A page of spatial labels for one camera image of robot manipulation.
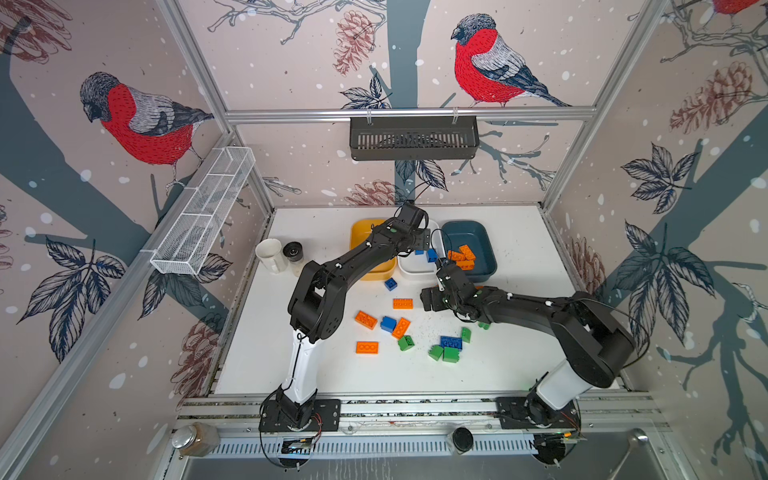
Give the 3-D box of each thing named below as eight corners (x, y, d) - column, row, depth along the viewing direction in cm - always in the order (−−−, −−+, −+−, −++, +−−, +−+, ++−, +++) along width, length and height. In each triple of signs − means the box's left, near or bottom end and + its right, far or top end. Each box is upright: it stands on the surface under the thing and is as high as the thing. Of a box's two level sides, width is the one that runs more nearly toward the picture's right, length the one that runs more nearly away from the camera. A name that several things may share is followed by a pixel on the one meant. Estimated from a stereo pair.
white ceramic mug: (264, 268, 107) (251, 246, 97) (283, 255, 110) (272, 233, 100) (280, 286, 102) (268, 265, 92) (299, 272, 105) (289, 251, 96)
